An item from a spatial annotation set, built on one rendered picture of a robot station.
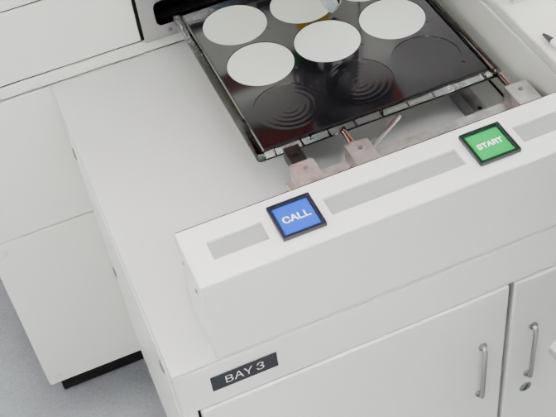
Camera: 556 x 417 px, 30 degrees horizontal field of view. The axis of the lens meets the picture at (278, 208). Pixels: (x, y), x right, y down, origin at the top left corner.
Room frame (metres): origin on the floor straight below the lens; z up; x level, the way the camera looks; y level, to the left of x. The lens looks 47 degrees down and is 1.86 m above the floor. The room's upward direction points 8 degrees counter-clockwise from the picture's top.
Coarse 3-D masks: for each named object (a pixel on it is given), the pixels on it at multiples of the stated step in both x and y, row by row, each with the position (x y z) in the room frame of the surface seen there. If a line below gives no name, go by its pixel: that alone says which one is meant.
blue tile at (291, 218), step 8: (304, 200) 0.86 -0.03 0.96; (280, 208) 0.85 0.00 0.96; (288, 208) 0.85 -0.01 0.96; (296, 208) 0.85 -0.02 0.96; (304, 208) 0.84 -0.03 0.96; (312, 208) 0.84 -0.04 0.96; (280, 216) 0.84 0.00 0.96; (288, 216) 0.84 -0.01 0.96; (296, 216) 0.83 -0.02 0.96; (304, 216) 0.83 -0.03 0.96; (312, 216) 0.83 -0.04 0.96; (280, 224) 0.82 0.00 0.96; (288, 224) 0.82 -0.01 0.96; (296, 224) 0.82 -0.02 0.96; (304, 224) 0.82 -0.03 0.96; (312, 224) 0.82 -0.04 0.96; (288, 232) 0.81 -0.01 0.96
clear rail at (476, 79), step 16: (464, 80) 1.10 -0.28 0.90; (480, 80) 1.10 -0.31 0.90; (416, 96) 1.08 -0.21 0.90; (432, 96) 1.08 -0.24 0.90; (384, 112) 1.06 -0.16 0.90; (336, 128) 1.04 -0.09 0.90; (352, 128) 1.04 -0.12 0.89; (288, 144) 1.02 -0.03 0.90; (304, 144) 1.02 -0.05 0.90; (256, 160) 1.01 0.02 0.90
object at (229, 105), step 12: (180, 24) 1.33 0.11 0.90; (192, 36) 1.29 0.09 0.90; (192, 48) 1.27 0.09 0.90; (204, 60) 1.23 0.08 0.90; (204, 72) 1.21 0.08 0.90; (216, 84) 1.17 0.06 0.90; (228, 96) 1.14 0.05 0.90; (228, 108) 1.12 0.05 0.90; (240, 132) 1.07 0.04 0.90; (252, 144) 1.03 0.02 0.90
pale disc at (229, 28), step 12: (216, 12) 1.35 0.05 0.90; (228, 12) 1.34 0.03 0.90; (240, 12) 1.34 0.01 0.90; (252, 12) 1.33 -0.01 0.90; (204, 24) 1.32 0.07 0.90; (216, 24) 1.32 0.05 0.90; (228, 24) 1.31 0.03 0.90; (240, 24) 1.31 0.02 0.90; (252, 24) 1.31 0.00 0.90; (264, 24) 1.30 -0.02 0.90; (216, 36) 1.29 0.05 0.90; (228, 36) 1.28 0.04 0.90; (240, 36) 1.28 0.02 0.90; (252, 36) 1.27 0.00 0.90
